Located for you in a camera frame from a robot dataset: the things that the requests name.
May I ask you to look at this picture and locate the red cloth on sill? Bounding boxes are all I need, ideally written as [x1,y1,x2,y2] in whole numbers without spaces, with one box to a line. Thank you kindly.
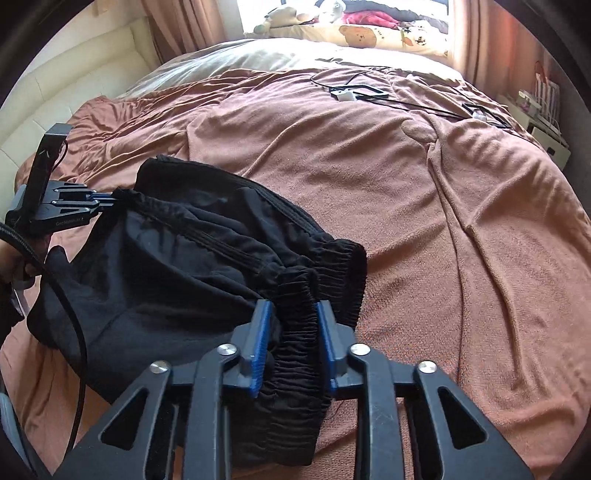
[342,10,400,30]

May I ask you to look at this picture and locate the brown curtain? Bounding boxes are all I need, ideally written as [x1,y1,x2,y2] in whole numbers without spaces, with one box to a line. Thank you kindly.
[140,0,226,62]
[448,1,517,97]

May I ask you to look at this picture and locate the black shorts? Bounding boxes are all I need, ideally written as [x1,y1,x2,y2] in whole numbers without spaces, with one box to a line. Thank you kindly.
[46,156,367,467]

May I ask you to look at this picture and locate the person's left hand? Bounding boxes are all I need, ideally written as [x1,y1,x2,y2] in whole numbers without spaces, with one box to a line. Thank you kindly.
[0,236,51,283]

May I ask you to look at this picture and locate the brown bed blanket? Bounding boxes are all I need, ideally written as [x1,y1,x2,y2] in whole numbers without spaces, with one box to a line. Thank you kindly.
[0,66,591,480]

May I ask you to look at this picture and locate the right brown curtain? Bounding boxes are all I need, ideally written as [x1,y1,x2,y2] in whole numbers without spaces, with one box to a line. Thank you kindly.
[448,1,517,97]

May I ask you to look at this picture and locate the white nightstand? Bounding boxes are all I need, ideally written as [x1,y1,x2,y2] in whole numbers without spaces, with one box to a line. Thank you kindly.
[496,94,571,171]

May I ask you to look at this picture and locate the black corrugated cable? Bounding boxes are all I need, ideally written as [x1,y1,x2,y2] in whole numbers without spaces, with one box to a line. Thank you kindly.
[0,221,89,462]

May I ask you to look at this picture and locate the plush toy on sill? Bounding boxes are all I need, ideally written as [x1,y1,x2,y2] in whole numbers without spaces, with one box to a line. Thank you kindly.
[252,5,320,35]

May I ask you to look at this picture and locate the beige pillow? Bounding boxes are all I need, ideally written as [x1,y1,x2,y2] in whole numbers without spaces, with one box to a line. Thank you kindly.
[119,38,464,99]

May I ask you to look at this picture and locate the cream leather headboard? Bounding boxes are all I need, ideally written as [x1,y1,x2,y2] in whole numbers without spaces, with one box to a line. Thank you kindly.
[1,17,160,212]

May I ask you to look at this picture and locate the left brown curtain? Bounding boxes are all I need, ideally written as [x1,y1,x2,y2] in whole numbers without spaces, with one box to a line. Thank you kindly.
[140,0,226,62]

